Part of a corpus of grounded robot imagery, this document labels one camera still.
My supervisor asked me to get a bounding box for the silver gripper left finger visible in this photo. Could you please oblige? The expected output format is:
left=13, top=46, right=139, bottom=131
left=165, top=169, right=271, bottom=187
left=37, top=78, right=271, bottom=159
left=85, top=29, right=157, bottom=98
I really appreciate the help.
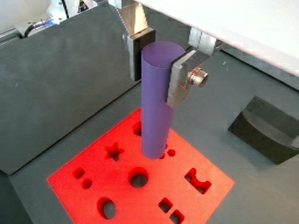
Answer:
left=115, top=1, right=155, bottom=81

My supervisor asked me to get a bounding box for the black foam block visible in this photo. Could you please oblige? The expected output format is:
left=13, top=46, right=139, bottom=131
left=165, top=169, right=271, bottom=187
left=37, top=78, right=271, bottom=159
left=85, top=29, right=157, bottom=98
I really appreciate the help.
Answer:
left=228, top=96, right=299, bottom=165

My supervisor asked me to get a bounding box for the red shape sorting board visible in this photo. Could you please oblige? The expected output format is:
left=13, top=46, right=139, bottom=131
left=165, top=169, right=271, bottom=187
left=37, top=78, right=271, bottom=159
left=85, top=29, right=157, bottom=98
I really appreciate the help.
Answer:
left=48, top=111, right=235, bottom=224

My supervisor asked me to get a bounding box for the purple cylinder peg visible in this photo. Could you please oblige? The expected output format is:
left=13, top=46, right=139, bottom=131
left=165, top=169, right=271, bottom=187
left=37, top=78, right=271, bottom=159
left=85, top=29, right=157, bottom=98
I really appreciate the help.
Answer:
left=141, top=41, right=184, bottom=159

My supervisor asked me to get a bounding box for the black cable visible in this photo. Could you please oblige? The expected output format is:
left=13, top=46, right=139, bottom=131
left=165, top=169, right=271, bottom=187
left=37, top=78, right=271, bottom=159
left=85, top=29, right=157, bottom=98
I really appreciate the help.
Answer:
left=23, top=23, right=41, bottom=39

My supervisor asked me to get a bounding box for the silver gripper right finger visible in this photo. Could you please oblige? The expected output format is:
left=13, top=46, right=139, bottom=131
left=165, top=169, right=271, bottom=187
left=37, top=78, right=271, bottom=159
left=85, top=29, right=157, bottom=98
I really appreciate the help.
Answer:
left=167, top=28, right=222, bottom=109

